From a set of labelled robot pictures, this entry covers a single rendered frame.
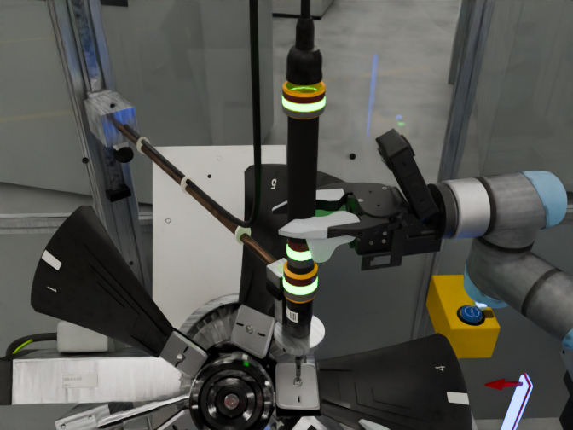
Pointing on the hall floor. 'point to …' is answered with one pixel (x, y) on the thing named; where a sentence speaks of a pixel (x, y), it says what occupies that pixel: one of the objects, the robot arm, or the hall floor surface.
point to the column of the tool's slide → (67, 31)
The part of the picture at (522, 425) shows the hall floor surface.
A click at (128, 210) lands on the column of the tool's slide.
